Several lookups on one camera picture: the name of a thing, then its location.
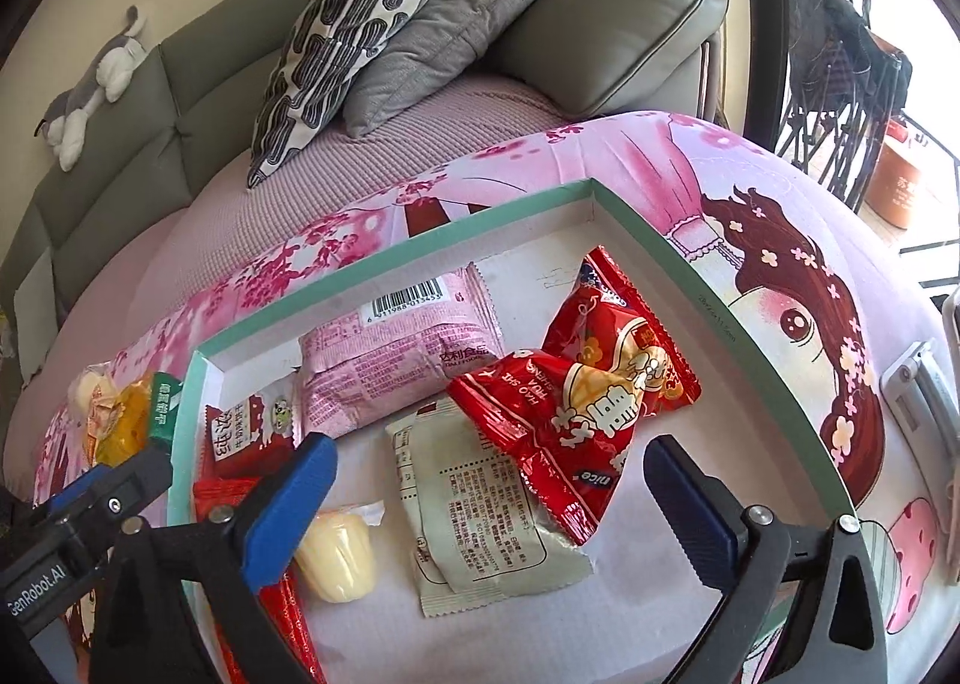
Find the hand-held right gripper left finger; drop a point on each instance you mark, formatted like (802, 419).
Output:
(289, 504)

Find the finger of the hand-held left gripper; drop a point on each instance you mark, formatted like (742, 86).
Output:
(120, 496)
(79, 490)

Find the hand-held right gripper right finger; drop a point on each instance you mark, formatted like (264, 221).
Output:
(690, 511)

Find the yellow jelly cup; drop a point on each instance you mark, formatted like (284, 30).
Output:
(337, 556)

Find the yellow snack packet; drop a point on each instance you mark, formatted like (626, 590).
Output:
(131, 425)

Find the red and white biscuit packet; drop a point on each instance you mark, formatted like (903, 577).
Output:
(247, 429)

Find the dark green snack packet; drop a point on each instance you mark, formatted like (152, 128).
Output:
(165, 406)

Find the red patterned snack packet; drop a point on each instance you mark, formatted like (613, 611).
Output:
(285, 624)

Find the red cartoon snack packet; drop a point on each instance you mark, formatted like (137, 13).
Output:
(592, 391)

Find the pink snack packet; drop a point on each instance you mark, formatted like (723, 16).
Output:
(390, 354)

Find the beige snack packet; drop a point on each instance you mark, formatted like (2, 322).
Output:
(472, 504)

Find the teal cardboard box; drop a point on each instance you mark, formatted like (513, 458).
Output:
(525, 234)

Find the light grey pillow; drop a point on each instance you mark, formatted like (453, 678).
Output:
(36, 309)

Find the printed cartoon blanket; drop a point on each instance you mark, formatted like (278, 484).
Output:
(750, 204)

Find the pink waffle sofa cover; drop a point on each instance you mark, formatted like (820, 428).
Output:
(375, 151)

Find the orange bucket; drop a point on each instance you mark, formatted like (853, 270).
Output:
(900, 174)

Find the grey and white plush toy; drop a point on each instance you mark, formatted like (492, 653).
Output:
(112, 69)

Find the black metal chair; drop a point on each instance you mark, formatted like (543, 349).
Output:
(840, 54)

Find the grey sofa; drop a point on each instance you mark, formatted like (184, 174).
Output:
(622, 31)

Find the black and white patterned pillow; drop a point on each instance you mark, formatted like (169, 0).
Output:
(352, 16)

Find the white plastic frame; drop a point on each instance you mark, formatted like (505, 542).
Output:
(919, 391)

